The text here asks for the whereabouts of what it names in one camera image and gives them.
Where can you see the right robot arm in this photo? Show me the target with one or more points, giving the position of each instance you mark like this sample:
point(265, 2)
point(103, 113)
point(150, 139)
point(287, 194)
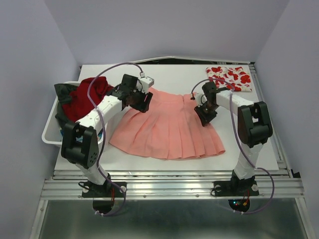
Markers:
point(252, 128)

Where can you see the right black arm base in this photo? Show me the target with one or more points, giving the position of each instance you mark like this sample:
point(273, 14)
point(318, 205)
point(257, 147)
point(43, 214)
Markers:
point(229, 189)

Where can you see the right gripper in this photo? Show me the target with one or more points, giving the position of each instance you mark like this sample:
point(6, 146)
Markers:
point(204, 118)

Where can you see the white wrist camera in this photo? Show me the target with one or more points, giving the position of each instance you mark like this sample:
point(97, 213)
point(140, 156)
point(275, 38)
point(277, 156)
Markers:
point(200, 98)
point(144, 83)

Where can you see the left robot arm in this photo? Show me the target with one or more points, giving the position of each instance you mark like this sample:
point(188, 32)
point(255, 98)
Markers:
point(80, 140)

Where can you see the pink skirt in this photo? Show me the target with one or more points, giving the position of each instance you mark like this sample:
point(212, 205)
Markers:
point(169, 130)

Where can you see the white plastic bin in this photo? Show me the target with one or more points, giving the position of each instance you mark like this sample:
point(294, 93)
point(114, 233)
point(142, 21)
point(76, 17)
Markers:
point(53, 133)

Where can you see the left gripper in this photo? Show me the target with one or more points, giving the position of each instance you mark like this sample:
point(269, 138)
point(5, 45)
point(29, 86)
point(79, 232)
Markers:
point(144, 106)

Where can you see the dark red skirt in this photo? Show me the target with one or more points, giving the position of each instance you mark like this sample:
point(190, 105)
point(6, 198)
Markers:
point(90, 92)

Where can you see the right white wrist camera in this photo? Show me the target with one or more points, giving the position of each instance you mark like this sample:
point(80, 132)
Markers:
point(200, 98)

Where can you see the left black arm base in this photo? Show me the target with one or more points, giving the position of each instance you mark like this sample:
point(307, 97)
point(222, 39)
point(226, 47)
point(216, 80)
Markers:
point(107, 190)

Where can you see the dark green garment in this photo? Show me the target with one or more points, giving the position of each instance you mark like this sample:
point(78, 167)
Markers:
point(63, 94)

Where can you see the aluminium frame rail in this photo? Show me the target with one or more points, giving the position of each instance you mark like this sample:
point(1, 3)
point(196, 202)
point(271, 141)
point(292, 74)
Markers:
point(169, 185)

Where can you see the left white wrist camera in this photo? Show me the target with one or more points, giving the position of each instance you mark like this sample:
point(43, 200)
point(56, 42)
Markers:
point(144, 83)

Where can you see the red poppy print skirt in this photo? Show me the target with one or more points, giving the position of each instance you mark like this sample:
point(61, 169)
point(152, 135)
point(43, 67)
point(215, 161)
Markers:
point(223, 76)

